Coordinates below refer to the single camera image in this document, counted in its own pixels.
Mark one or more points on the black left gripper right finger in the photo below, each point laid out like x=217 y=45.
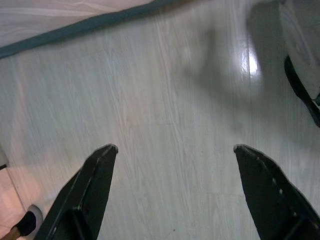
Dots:
x=270 y=200

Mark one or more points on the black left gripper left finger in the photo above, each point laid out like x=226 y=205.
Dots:
x=85 y=200

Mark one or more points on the person in pink shirt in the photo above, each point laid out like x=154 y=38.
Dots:
x=26 y=222

